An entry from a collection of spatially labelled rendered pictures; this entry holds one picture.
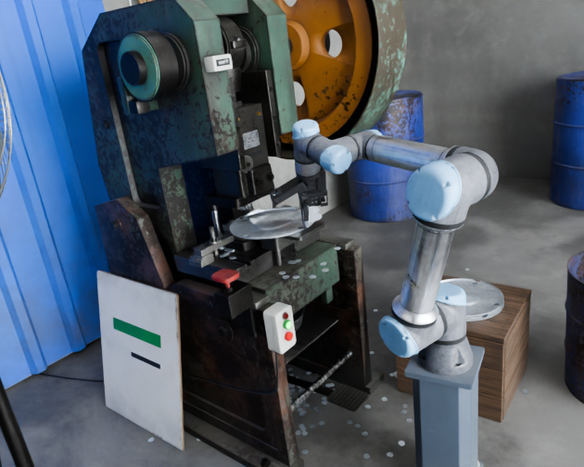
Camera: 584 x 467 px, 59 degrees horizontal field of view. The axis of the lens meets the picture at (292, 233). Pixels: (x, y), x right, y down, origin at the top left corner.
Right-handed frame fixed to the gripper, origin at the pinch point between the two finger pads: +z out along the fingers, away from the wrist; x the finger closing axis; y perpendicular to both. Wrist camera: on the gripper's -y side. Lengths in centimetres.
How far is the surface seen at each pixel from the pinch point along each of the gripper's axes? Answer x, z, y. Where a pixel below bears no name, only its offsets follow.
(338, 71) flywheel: 42, -31, 22
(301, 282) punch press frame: -6.2, 19.4, -3.2
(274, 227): 3.4, 2.1, -9.3
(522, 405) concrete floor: -37, 71, 71
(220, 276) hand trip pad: -21.5, -3.7, -28.0
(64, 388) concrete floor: 26, 93, -111
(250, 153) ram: 19.1, -17.5, -13.1
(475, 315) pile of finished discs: -18, 38, 55
